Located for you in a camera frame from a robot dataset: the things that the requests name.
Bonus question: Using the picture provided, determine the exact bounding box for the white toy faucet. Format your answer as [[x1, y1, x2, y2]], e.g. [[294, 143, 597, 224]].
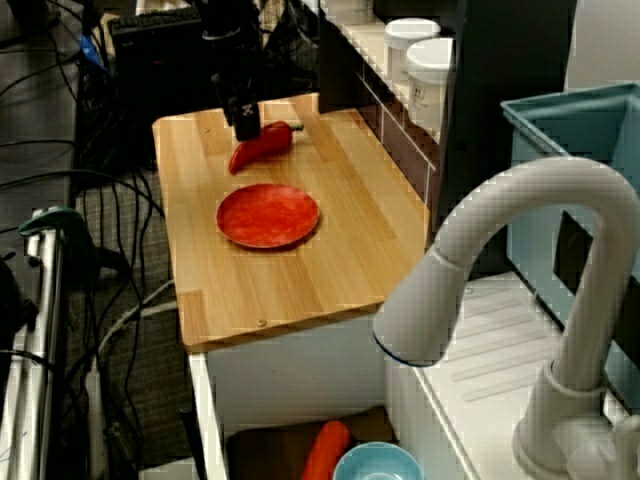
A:
[[373, 157, 640, 480]]

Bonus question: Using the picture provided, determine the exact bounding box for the light blue bowl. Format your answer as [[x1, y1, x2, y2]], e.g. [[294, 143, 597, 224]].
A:
[[332, 442, 425, 480]]

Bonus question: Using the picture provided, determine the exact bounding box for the blue plastic piece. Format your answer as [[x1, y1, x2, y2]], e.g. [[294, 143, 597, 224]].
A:
[[79, 32, 109, 71]]

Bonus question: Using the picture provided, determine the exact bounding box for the light blue plastic bin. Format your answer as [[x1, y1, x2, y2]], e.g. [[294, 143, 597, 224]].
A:
[[501, 82, 640, 416]]

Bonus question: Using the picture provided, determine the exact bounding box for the red round plate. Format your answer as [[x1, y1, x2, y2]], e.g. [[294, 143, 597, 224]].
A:
[[215, 183, 321, 250]]

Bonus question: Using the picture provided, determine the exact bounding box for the red toy pepper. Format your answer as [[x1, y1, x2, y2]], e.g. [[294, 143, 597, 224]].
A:
[[228, 119, 305, 175]]

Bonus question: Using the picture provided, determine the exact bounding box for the black cable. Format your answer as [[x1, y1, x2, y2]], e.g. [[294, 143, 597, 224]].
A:
[[0, 168, 167, 221]]

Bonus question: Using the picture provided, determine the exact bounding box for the cream shelf board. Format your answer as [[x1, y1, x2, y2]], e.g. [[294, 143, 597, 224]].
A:
[[344, 22, 451, 141]]

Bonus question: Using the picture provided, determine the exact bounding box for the white lidded plastic jar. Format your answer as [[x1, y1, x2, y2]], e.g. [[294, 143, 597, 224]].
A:
[[406, 37, 456, 131], [384, 18, 442, 86]]

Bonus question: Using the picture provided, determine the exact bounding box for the black hutch frame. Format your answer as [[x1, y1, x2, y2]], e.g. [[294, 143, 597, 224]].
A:
[[318, 0, 576, 281]]

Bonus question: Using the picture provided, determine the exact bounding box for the white cable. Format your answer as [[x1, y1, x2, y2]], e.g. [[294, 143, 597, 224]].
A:
[[97, 277, 179, 354]]

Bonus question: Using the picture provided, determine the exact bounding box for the white toy sink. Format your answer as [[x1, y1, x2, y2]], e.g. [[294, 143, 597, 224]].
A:
[[188, 272, 640, 480]]

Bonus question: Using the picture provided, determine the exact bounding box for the aluminium rail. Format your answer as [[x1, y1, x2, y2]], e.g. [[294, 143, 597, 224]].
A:
[[0, 214, 69, 480]]

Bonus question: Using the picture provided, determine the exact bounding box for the orange toy carrot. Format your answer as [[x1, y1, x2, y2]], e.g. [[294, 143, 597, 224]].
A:
[[301, 420, 352, 480]]

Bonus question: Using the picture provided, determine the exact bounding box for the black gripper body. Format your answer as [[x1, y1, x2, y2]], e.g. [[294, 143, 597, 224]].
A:
[[209, 35, 262, 110]]

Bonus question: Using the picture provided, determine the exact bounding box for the dark tiled backsplash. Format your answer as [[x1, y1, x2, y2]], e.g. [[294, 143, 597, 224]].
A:
[[357, 69, 441, 221]]

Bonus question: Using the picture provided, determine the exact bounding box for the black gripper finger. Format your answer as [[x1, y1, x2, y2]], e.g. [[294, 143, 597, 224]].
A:
[[233, 99, 262, 143], [212, 74, 236, 127]]

